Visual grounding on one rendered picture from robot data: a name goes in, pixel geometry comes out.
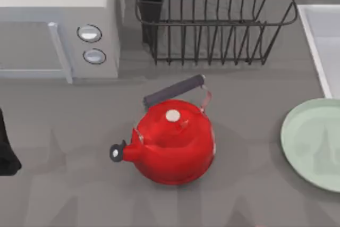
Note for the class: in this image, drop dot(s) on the red kettle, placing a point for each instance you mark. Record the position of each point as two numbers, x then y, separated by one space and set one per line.
172 144

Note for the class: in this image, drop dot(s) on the small microwave knob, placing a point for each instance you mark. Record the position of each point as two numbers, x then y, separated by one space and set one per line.
94 56

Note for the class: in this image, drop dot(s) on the large microwave knob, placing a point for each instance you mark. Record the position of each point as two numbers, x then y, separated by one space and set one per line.
89 33

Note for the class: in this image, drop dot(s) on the pale green plate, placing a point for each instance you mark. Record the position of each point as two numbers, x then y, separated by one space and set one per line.
313 144

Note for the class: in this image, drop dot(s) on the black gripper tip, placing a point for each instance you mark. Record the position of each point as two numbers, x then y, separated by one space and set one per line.
6 152

